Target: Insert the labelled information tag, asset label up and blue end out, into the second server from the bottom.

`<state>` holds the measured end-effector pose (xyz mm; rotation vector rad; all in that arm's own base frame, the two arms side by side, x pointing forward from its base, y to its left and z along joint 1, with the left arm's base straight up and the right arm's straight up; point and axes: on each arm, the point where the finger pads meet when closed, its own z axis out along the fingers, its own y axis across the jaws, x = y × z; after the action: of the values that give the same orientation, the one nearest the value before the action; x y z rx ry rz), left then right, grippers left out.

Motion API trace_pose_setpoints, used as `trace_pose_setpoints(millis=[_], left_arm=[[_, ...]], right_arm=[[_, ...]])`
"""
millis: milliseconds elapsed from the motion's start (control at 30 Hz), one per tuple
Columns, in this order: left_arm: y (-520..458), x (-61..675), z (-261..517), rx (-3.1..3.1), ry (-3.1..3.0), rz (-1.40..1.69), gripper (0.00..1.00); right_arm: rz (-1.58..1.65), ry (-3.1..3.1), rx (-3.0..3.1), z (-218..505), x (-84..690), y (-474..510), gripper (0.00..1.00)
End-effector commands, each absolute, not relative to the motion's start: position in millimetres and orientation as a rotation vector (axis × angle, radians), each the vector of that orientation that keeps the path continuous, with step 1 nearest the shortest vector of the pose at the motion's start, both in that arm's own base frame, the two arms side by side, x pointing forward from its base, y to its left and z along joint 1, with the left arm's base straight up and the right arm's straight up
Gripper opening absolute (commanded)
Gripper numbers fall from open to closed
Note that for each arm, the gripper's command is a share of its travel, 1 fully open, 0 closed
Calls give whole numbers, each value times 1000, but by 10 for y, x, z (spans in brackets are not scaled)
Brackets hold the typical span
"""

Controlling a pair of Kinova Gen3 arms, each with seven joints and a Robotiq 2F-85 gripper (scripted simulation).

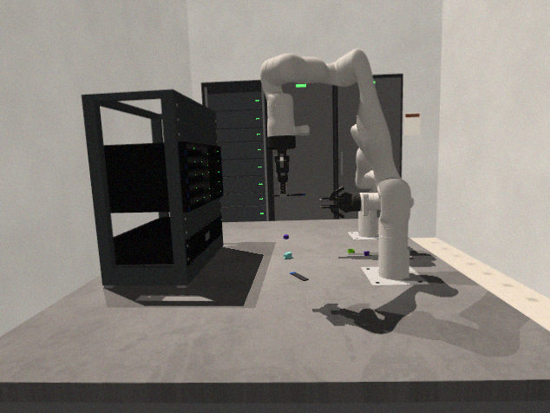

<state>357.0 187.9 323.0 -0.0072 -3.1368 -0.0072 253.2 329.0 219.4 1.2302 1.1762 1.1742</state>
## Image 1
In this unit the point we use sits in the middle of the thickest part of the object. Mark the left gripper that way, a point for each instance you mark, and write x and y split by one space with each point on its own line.
282 143

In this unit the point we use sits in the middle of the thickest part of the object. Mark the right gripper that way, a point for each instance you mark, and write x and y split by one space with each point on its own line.
348 202

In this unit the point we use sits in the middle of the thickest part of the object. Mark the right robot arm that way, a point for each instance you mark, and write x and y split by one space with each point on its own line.
370 202

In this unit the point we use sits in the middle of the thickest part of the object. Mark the dark grey flat bar with blue end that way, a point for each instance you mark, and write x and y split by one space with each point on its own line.
299 276

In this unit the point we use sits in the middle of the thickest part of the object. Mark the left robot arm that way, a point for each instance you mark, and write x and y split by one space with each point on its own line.
395 195

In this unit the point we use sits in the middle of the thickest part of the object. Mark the black server rack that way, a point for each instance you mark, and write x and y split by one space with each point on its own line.
193 179

